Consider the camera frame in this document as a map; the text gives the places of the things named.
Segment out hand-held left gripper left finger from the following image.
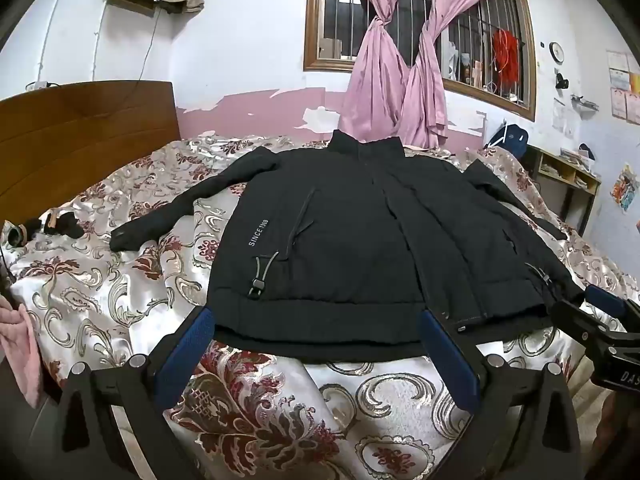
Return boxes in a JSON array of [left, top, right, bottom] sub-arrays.
[[55, 305, 216, 480]]

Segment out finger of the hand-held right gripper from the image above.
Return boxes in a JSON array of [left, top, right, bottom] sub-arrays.
[[549, 299, 626, 347], [584, 284, 640, 322]]

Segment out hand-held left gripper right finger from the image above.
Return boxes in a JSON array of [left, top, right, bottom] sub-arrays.
[[416, 310, 583, 480]]

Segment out black jacket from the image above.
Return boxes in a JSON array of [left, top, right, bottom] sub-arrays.
[[109, 129, 586, 363]]

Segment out person's right forearm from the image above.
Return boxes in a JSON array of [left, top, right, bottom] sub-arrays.
[[590, 390, 640, 480]]

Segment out floral satin bedspread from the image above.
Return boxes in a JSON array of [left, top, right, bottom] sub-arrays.
[[0, 132, 640, 480]]

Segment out wooden desk shelf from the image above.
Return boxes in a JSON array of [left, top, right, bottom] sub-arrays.
[[520, 142, 602, 233]]

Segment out pink cloth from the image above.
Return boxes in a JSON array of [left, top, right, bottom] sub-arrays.
[[0, 305, 46, 408]]

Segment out black small item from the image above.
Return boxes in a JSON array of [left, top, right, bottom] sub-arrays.
[[42, 211, 86, 238]]

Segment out dark blue backpack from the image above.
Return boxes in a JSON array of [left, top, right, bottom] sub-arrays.
[[484, 122, 529, 161]]

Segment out round dark item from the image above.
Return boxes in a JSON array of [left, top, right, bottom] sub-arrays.
[[4, 222, 31, 248]]

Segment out wooden headboard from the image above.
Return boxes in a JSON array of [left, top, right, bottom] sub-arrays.
[[0, 80, 181, 233]]

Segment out red hanging decoration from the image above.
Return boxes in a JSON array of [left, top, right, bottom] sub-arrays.
[[492, 29, 521, 86]]

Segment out pink knotted curtain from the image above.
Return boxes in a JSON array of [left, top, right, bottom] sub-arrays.
[[340, 0, 436, 143], [400, 0, 508, 147]]

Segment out wooden barred window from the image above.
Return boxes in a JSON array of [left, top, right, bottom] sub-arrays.
[[302, 0, 538, 122]]

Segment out colourful wall poster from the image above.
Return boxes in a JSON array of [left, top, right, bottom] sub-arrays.
[[610, 162, 639, 213]]

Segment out wall calendar papers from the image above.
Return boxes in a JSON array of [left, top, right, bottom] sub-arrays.
[[606, 50, 640, 125]]

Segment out thin dark cable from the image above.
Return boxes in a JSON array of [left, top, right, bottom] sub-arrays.
[[132, 5, 163, 82]]

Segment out white wall pipe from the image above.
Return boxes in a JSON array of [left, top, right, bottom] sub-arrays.
[[40, 0, 110, 82]]

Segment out wooden wall shelf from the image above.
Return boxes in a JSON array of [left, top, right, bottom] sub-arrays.
[[107, 0, 183, 15]]

